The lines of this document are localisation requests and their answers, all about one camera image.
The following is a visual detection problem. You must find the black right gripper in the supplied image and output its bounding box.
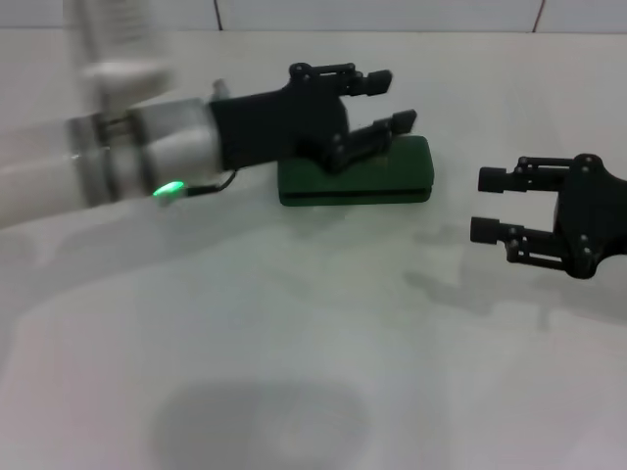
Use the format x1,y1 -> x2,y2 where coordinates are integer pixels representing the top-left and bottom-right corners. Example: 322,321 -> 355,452
469,153 -> 627,280

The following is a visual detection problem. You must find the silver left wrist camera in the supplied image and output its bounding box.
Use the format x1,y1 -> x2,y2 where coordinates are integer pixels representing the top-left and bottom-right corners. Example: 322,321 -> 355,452
63,0 -> 173,100

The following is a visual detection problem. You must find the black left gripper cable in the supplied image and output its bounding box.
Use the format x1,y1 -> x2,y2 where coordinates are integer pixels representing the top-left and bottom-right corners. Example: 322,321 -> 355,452
155,80 -> 240,208

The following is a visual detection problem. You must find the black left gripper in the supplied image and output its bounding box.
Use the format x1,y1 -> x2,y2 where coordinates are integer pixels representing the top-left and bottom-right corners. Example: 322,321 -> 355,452
208,62 -> 418,175

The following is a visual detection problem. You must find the green glasses case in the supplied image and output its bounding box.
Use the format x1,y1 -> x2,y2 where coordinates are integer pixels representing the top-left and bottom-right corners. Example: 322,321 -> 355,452
276,135 -> 436,210

